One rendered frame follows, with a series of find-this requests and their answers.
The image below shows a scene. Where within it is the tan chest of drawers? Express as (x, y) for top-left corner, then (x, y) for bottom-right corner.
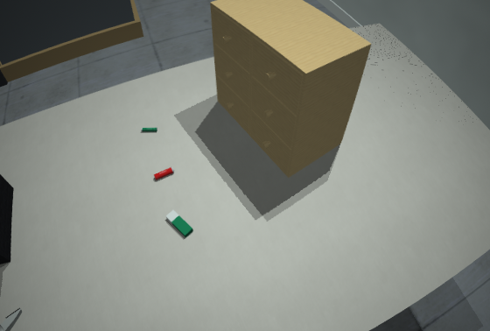
(210, 0), (371, 178)

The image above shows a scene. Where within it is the brown wooden drawer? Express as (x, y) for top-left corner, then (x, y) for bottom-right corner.
(215, 44), (250, 104)
(217, 76), (249, 133)
(252, 76), (297, 147)
(251, 110), (291, 174)
(252, 37), (303, 113)
(213, 7), (250, 70)

